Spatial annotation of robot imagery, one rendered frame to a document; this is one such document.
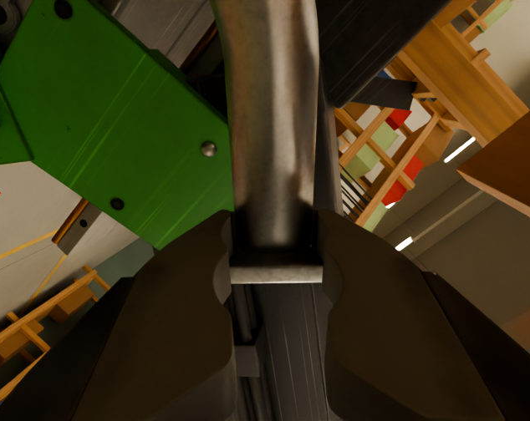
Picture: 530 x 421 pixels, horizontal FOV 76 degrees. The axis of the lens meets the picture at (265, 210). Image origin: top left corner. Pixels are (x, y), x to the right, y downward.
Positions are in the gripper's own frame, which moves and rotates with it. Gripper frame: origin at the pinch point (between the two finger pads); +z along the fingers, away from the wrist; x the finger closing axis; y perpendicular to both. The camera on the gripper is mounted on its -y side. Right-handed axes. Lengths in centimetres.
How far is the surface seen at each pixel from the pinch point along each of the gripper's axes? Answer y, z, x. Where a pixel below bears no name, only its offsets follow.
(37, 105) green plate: -2.1, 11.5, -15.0
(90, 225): 13.8, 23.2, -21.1
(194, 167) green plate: 2.3, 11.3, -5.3
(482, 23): -8, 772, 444
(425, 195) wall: 377, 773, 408
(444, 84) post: 7, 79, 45
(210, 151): 1.0, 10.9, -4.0
